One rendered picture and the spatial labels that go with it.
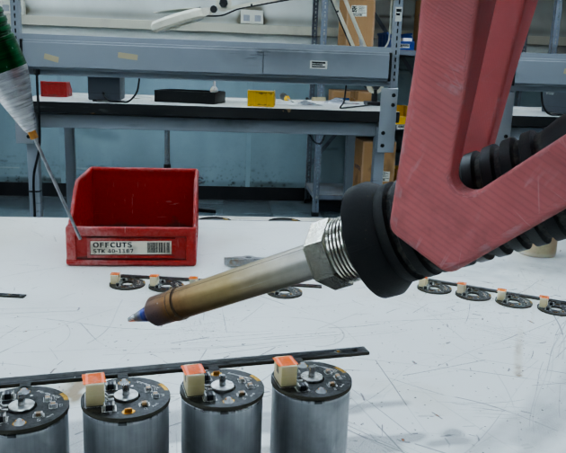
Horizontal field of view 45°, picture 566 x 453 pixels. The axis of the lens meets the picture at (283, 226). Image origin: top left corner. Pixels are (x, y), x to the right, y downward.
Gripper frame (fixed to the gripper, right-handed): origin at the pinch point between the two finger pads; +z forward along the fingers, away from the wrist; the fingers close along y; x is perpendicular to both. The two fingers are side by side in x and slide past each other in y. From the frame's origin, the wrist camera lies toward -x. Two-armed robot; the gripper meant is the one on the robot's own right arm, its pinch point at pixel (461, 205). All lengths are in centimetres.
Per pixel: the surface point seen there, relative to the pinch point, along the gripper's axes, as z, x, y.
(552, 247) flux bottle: 12, 3, -49
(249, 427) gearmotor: 9.6, -1.5, -2.2
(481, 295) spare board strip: 14.4, 0.7, -34.7
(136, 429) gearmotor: 10.3, -3.6, 0.2
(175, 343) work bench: 20.7, -10.5, -16.1
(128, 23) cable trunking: 125, -276, -336
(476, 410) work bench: 12.7, 4.0, -17.5
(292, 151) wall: 151, -161, -398
